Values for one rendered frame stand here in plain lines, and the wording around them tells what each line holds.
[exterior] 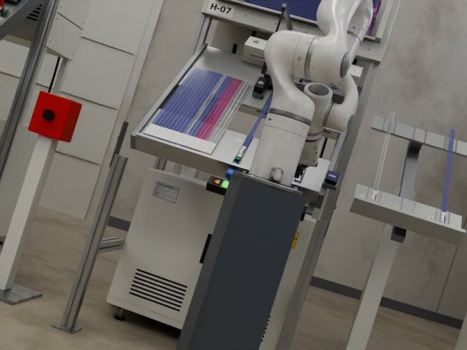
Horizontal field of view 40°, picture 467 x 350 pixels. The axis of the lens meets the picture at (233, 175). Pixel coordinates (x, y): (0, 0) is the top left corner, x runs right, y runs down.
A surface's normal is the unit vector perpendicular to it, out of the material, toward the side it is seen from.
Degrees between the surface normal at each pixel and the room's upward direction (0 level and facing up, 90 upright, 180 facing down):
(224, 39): 90
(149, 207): 90
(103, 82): 90
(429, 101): 90
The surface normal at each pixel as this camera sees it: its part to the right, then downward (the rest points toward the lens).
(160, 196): -0.16, -0.05
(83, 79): 0.16, 0.05
